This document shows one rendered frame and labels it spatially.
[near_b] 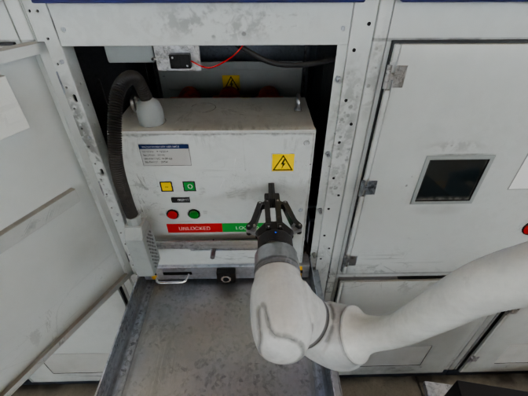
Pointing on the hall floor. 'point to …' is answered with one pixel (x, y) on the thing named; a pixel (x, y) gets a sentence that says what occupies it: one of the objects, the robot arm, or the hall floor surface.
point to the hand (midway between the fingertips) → (271, 195)
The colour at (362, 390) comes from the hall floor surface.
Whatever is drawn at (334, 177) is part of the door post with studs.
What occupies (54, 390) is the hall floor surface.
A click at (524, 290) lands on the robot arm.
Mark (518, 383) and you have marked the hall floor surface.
